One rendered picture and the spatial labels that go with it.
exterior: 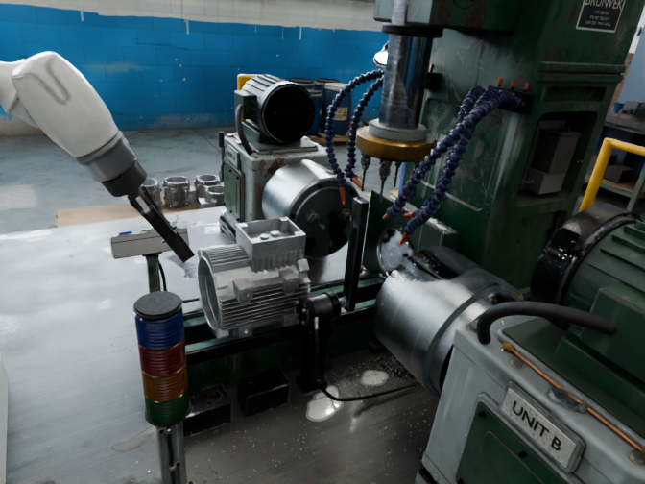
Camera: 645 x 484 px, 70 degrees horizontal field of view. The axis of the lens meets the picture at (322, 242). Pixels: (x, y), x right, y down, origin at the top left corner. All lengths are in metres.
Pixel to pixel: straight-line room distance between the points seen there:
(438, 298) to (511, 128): 0.43
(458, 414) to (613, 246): 0.34
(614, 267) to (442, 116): 0.70
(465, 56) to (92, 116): 0.80
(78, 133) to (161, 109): 5.76
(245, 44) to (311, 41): 1.01
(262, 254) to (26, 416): 0.57
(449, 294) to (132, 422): 0.67
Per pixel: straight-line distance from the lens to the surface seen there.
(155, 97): 6.57
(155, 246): 1.15
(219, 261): 0.95
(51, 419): 1.13
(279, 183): 1.34
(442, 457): 0.88
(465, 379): 0.77
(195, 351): 1.01
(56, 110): 0.85
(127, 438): 1.05
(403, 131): 1.02
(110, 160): 0.88
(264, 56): 6.94
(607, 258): 0.66
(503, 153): 1.10
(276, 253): 0.97
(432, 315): 0.83
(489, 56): 1.14
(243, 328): 0.97
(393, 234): 1.21
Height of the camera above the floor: 1.57
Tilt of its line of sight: 26 degrees down
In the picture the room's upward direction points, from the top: 5 degrees clockwise
